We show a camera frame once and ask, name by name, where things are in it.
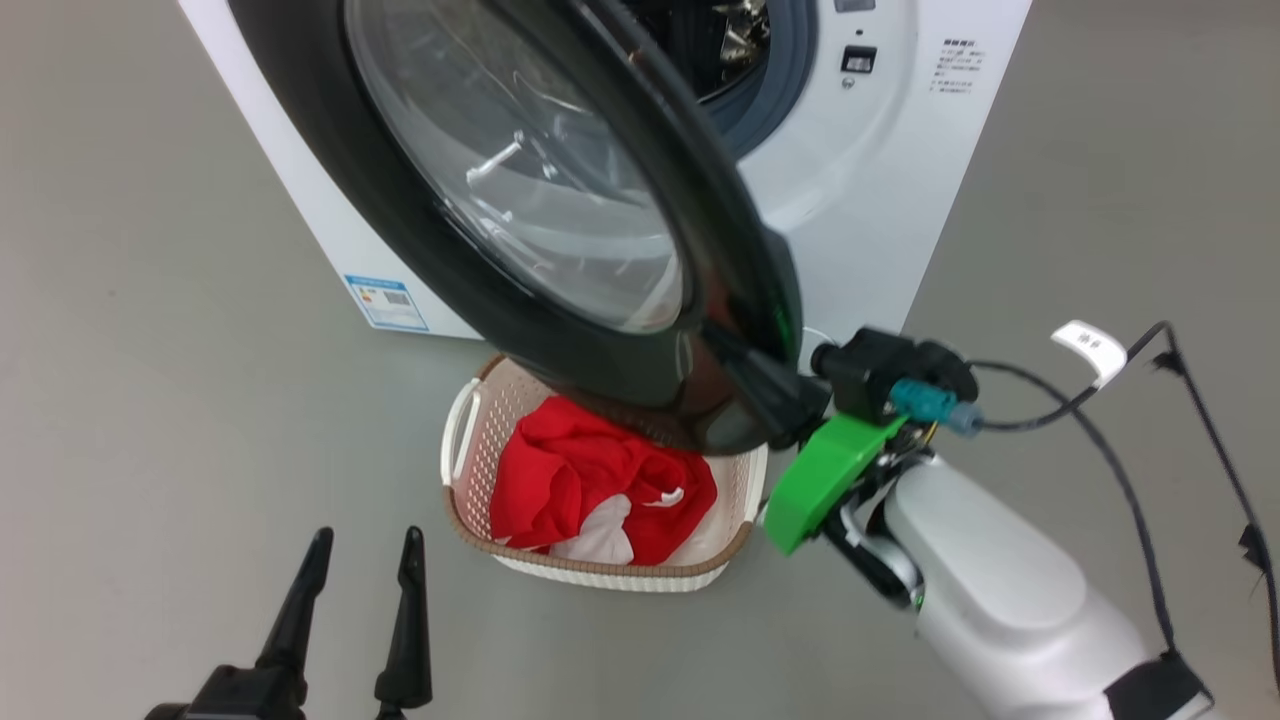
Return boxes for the red and white garment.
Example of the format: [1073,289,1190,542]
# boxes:
[490,396,719,567]

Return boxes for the white cable tag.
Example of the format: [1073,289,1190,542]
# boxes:
[1051,320,1128,389]

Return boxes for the black round glass washer door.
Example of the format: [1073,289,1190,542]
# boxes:
[228,0,806,456]

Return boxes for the blue energy label sticker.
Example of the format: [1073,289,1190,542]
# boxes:
[344,274,429,332]

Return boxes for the thin black cable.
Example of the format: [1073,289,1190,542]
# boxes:
[975,320,1280,691]
[965,360,1176,656]

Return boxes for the small printed text label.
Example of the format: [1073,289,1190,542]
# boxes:
[935,38,976,96]

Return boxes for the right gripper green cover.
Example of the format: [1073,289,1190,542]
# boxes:
[705,320,938,606]

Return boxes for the teal cable connector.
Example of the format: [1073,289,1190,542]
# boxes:
[890,378,986,438]

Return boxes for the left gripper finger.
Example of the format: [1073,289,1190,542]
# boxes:
[255,527,336,703]
[375,527,433,707]

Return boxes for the white front-load washing machine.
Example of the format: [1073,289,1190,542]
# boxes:
[178,0,1033,376]

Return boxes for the cream basket with brown rim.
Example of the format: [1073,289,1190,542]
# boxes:
[441,355,769,593]

